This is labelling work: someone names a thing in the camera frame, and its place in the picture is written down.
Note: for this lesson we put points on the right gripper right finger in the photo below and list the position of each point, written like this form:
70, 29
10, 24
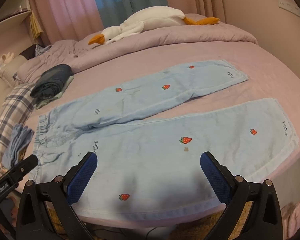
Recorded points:
264, 218

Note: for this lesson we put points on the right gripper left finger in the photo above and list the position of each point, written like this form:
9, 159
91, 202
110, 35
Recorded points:
34, 221

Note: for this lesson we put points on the light blue strawberry pants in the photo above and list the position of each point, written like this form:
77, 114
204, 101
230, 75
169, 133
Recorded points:
148, 168

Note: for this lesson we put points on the blue folded cloth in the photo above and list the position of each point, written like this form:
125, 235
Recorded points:
21, 136

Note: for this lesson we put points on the plaid pillow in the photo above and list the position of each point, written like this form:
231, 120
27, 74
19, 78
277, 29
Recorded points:
16, 109

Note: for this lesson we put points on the light green folded garment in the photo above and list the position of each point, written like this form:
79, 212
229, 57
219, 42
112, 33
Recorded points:
43, 101

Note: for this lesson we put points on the dark blue folded jeans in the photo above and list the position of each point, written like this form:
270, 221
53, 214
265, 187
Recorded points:
51, 82

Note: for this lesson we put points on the small white plush toy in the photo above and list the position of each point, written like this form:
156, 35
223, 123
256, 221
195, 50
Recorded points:
6, 58

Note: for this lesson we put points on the pink bed sheet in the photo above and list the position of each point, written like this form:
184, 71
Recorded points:
267, 76

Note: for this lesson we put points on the white shelf unit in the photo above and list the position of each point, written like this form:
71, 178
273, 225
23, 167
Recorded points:
15, 31

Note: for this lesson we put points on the pink curtain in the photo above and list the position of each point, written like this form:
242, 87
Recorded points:
76, 19

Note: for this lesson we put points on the pink quilted duvet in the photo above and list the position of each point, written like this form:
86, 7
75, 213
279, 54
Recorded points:
80, 56

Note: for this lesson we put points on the white goose plush toy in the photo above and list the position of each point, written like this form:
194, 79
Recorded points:
148, 19

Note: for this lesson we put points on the white wall socket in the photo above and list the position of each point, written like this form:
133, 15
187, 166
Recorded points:
290, 7

